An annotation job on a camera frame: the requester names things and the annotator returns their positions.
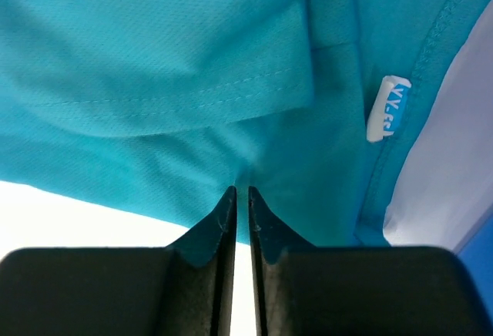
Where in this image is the teal t-shirt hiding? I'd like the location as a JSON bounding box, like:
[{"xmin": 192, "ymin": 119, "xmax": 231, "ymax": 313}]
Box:
[{"xmin": 1, "ymin": 0, "xmax": 492, "ymax": 250}]

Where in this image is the blue plastic bin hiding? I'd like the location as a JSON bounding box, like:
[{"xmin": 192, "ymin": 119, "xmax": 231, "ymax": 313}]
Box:
[{"xmin": 453, "ymin": 193, "xmax": 492, "ymax": 273}]

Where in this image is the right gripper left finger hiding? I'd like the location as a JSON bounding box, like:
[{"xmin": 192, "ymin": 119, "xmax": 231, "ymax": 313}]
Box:
[{"xmin": 1, "ymin": 187, "xmax": 236, "ymax": 335}]

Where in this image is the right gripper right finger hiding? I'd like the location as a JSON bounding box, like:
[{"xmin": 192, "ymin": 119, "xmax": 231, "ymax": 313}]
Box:
[{"xmin": 249, "ymin": 188, "xmax": 492, "ymax": 335}]

